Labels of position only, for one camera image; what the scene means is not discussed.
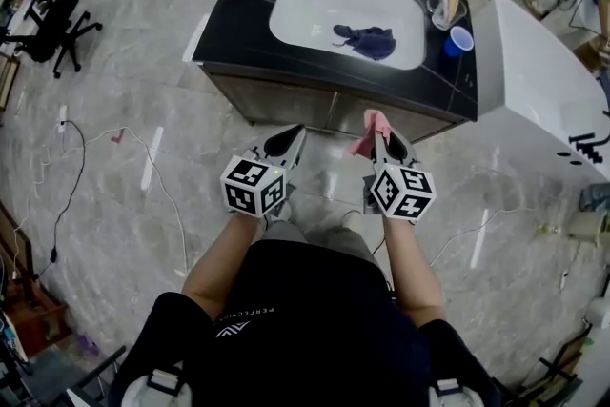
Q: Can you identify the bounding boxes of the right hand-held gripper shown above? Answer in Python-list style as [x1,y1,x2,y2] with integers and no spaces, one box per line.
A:
[362,128,437,223]

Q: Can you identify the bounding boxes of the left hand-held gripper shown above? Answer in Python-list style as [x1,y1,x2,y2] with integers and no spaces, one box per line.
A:
[219,124,308,219]

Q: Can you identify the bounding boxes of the pink knitted cloth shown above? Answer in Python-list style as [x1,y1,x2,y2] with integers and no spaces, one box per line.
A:
[346,108,393,161]

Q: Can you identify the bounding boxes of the person's left forearm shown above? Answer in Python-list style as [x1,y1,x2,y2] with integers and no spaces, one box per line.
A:
[180,210,263,309]

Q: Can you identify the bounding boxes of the person's right forearm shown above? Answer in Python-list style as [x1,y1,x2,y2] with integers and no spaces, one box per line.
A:
[380,216,447,328]

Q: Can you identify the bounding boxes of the navy blue cloth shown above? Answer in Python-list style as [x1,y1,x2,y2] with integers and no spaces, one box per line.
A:
[332,23,397,62]

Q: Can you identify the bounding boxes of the black vanity with white sink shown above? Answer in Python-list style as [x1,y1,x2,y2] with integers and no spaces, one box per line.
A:
[190,0,479,144]

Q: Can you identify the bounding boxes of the person's grey trousers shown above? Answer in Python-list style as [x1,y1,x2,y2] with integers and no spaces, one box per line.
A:
[261,221,377,263]

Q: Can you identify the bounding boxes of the blue plastic cup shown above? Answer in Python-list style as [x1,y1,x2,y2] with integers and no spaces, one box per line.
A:
[441,25,476,59]

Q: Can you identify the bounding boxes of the white sink basin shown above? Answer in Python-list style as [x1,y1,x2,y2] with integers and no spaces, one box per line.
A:
[268,0,428,71]

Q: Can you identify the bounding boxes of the clear glass cup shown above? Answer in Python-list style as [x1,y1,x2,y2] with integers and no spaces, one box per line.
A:
[426,0,467,31]

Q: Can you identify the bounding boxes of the white bathtub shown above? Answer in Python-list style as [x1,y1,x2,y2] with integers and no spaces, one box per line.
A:
[474,0,610,187]

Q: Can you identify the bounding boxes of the person's black shirt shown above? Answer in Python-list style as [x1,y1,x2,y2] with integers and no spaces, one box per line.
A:
[109,238,501,407]

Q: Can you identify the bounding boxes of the black bathtub faucet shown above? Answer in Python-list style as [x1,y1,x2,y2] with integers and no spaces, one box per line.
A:
[568,132,605,167]

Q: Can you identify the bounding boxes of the black office chair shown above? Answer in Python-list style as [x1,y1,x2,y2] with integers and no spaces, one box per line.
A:
[0,0,104,80]

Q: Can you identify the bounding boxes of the black metal rack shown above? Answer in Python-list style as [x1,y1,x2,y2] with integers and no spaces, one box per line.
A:
[518,328,601,407]

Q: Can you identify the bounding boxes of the white floor cable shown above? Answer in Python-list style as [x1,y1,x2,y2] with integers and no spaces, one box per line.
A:
[83,126,192,277]
[428,204,539,267]

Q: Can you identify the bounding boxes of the person's grey shoulder strap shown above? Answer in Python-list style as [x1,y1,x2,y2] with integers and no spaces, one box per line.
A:
[427,376,478,407]
[121,364,193,407]

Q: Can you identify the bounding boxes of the black power cable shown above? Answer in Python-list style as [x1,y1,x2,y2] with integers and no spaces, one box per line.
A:
[35,119,88,278]

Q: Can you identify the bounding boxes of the wooden shelf frame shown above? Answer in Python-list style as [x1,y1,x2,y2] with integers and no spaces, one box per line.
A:
[0,199,72,358]

